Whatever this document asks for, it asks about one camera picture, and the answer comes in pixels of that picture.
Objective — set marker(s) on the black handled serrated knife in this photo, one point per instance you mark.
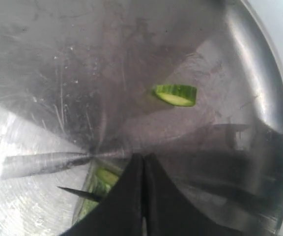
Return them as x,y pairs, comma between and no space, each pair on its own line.
83,194

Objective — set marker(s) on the green cucumber piece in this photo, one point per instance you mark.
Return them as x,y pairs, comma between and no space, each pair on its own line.
100,182

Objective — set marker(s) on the cucumber slice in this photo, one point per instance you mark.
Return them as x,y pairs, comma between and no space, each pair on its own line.
176,95

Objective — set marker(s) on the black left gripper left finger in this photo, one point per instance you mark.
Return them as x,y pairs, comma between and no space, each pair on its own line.
120,213

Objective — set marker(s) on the round stainless steel plate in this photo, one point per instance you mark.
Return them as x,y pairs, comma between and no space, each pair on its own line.
76,81

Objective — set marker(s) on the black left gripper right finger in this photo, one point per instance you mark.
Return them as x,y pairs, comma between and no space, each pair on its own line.
168,212

